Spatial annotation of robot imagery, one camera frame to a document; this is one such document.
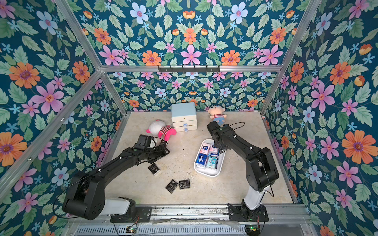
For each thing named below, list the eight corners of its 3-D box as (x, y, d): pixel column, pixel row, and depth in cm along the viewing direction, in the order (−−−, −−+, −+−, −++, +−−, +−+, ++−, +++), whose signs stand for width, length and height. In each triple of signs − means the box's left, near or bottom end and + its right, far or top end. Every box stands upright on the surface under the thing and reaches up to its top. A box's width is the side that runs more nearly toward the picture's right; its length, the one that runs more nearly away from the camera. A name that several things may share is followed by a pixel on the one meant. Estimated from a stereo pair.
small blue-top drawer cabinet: (173, 133, 109) (169, 118, 96) (175, 117, 119) (172, 102, 106) (196, 133, 109) (196, 118, 96) (197, 117, 119) (196, 102, 106)
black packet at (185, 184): (179, 189, 84) (179, 187, 82) (179, 182, 86) (179, 180, 84) (190, 188, 84) (190, 186, 82) (189, 180, 87) (189, 179, 85)
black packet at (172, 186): (166, 188, 84) (165, 187, 82) (172, 180, 87) (172, 178, 85) (172, 193, 82) (171, 192, 80) (178, 185, 85) (178, 183, 83)
